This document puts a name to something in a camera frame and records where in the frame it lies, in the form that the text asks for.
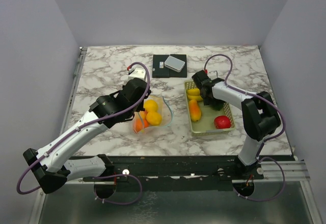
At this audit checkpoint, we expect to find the red apple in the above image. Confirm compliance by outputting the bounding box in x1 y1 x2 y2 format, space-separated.
214 116 232 129

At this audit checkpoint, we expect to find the pale green plastic basket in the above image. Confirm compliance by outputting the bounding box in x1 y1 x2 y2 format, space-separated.
184 80 235 136

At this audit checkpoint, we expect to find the yellow orange mango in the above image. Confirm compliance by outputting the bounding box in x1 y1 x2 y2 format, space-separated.
188 99 202 122

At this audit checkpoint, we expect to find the orange tangerine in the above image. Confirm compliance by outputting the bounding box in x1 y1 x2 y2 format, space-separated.
133 119 147 133

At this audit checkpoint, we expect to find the yellow lemon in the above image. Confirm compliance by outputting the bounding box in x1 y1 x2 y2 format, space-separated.
144 100 158 113

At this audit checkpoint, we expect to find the clear zip top bag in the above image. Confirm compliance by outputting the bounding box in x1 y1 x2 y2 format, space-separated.
131 95 173 135

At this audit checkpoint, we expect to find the orange yellow peach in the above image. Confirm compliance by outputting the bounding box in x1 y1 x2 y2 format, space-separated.
146 112 162 126

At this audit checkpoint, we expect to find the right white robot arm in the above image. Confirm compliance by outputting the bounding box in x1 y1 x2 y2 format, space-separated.
192 70 281 179

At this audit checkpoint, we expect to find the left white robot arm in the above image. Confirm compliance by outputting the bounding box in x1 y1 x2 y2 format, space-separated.
23 78 150 194

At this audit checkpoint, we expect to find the yellow banana bunch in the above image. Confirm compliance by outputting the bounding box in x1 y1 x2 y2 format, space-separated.
186 88 203 101

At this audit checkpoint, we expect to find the grey white small box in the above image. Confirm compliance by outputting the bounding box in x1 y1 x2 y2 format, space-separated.
164 55 185 73

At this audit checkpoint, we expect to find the black flat box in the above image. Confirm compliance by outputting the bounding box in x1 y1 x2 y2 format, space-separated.
152 54 187 78

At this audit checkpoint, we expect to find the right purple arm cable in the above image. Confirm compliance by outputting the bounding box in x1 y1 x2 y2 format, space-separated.
203 53 286 158

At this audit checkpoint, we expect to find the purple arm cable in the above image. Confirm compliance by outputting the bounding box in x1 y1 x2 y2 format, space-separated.
203 53 286 158
16 62 151 194

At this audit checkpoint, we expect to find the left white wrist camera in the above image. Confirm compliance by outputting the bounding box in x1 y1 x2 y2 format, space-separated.
127 65 147 81

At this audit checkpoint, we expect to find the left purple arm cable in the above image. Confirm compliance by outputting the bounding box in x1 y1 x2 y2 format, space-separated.
16 62 151 194

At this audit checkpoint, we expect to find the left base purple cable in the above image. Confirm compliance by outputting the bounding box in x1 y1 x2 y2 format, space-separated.
93 174 143 206

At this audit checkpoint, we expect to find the black metal base rail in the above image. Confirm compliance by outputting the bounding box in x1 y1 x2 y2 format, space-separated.
60 154 305 195

